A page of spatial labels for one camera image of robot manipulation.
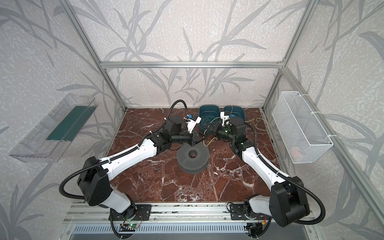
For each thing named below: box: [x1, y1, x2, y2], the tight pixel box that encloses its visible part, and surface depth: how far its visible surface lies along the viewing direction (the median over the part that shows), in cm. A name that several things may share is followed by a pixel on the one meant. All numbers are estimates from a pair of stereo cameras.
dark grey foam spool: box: [176, 141, 210, 174], surface depth 88 cm
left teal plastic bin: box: [199, 104, 221, 131], surface depth 118 cm
